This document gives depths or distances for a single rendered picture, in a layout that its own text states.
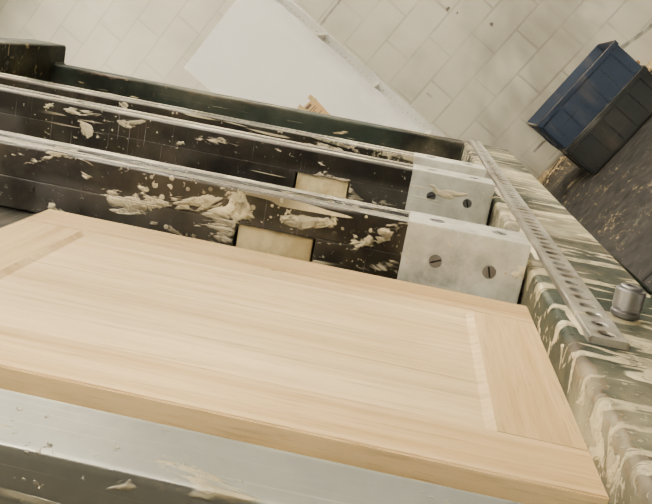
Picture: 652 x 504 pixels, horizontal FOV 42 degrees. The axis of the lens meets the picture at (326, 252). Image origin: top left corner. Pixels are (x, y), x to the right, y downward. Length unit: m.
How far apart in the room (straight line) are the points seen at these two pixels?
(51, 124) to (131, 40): 4.80
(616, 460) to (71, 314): 0.37
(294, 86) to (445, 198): 3.23
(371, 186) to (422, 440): 0.82
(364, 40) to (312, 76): 1.42
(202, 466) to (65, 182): 0.58
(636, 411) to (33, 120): 1.07
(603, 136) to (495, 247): 4.00
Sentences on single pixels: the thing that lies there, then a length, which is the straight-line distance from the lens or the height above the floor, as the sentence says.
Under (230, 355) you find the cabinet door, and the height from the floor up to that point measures 1.09.
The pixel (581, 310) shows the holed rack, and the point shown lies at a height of 0.89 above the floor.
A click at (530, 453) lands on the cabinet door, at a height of 0.92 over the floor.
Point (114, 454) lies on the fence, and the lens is 0.39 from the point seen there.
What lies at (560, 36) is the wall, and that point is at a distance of 5.84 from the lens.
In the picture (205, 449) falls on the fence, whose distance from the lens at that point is 0.40.
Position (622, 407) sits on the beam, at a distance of 0.55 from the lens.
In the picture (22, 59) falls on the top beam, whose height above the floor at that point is 1.86.
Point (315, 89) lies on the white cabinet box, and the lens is 4.45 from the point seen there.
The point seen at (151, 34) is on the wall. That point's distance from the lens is 6.13.
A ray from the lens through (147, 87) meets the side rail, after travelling 2.30.
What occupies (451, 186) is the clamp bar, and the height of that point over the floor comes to 0.97.
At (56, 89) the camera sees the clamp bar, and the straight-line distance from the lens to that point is 1.58.
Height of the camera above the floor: 1.12
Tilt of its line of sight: 3 degrees down
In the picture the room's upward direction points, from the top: 49 degrees counter-clockwise
